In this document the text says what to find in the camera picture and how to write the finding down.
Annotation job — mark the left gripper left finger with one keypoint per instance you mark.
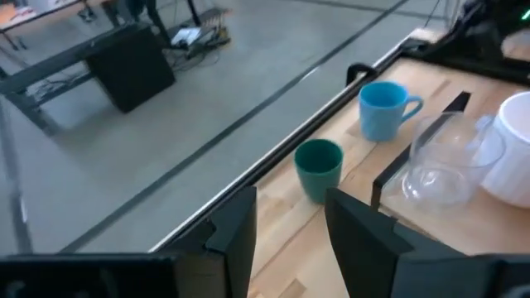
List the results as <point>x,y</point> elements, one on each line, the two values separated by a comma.
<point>236,232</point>

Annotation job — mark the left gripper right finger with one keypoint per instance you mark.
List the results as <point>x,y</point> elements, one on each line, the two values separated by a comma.
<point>364,244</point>

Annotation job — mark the green cup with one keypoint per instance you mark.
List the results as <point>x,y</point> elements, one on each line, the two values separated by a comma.
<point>319,178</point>

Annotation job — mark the clear glass cup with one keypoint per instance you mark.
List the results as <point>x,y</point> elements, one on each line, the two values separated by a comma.
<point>439,182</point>

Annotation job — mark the light blue mug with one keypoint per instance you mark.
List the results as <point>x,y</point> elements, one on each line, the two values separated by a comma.
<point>379,120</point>

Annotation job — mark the white mug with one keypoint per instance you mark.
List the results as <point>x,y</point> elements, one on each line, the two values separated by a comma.
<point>513,165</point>

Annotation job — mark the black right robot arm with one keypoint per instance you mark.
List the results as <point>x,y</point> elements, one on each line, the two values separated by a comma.
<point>480,33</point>

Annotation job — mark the black cabinet box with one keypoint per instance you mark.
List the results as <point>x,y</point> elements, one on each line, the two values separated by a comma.
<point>132,70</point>

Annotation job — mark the white power strip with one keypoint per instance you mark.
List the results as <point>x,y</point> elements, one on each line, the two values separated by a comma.
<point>186,36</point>

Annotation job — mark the wooden background table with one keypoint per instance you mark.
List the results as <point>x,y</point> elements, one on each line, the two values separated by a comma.
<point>25,12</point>

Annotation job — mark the black aluminium table frame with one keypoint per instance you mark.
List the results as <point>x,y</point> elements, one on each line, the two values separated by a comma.
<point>306,131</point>

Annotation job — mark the grey desk frame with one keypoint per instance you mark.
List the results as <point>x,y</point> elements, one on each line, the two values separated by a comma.
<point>49,66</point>

